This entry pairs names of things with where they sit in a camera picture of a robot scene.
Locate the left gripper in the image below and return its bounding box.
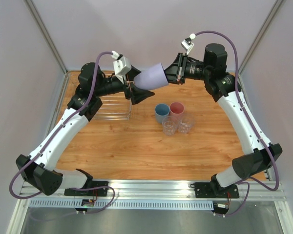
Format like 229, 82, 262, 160
95, 65, 155, 105

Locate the purple plastic cup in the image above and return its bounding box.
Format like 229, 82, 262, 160
133, 63, 168, 91

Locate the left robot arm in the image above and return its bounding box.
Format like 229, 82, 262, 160
16, 62, 154, 195

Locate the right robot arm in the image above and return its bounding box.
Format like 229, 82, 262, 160
164, 43, 282, 197

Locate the blue plastic cup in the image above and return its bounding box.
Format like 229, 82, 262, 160
155, 103, 170, 124

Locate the pink plastic cup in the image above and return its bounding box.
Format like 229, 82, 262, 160
169, 102, 185, 119

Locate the left clear glass tumbler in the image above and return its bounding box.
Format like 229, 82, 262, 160
162, 116, 179, 136

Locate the clear glass tumbler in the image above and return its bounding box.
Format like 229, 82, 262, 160
162, 116, 179, 136
178, 114, 195, 134

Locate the right clear glass tumbler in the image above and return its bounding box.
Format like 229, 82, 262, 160
178, 114, 195, 134

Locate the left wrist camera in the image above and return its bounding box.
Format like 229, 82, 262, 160
111, 51, 132, 77

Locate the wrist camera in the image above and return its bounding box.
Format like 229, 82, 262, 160
111, 51, 132, 77
181, 33, 196, 55

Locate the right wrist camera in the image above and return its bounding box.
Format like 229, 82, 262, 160
181, 33, 196, 55

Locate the clear wire dish rack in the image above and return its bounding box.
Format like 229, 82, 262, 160
56, 71, 132, 121

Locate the right aluminium corner post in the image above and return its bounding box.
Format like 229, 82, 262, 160
239, 0, 285, 74

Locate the aluminium corner post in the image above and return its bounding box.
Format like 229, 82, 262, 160
23, 0, 68, 74
239, 0, 285, 74

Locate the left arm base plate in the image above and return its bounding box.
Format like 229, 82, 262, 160
64, 179, 110, 197

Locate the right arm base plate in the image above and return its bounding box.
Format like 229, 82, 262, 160
190, 182, 240, 198

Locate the left aluminium corner post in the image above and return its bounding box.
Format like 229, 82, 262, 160
23, 0, 68, 74

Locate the slotted cable duct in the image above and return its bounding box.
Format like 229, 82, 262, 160
28, 198, 214, 211

